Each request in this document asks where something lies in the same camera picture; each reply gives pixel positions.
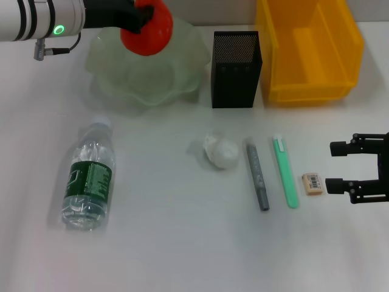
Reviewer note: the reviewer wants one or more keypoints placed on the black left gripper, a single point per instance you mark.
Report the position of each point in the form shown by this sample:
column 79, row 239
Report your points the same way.
column 106, row 13

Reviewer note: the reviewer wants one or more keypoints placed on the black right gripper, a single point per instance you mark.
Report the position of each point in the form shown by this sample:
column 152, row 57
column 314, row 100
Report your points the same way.
column 384, row 167

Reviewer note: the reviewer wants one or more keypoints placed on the mint green utility knife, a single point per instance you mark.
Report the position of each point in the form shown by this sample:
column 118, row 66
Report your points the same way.
column 287, row 173

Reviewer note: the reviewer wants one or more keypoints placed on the grey marker pen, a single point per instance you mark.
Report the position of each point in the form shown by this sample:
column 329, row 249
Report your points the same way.
column 257, row 173

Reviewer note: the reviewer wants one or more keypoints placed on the clear green-label water bottle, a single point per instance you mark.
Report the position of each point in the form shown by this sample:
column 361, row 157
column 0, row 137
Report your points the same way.
column 88, row 170

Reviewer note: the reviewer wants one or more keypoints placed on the beige eraser with barcode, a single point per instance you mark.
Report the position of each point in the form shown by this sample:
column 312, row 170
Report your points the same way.
column 313, row 184

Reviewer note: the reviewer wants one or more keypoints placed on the green glass fruit plate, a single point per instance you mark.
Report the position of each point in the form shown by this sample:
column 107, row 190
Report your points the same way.
column 152, row 79

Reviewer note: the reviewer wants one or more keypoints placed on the black mesh pen holder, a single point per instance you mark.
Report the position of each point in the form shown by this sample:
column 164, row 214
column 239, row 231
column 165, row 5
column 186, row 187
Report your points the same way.
column 237, row 85

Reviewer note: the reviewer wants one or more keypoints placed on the yellow plastic bin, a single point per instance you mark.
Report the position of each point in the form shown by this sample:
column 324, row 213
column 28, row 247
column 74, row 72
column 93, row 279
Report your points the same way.
column 310, row 61

